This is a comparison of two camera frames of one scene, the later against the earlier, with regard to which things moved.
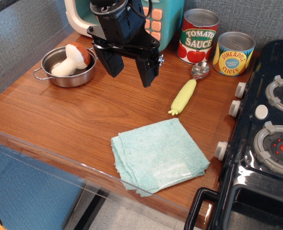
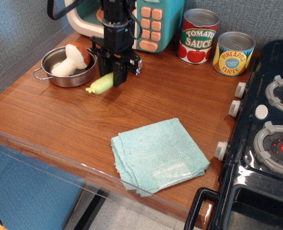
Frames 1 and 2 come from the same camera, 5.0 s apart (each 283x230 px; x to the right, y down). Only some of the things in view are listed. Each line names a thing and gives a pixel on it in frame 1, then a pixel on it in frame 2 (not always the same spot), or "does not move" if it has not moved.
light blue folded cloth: [157, 156] does not move
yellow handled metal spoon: [182, 101] → [102, 85]
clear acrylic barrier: [31, 188] does not move
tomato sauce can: [199, 30] does not move
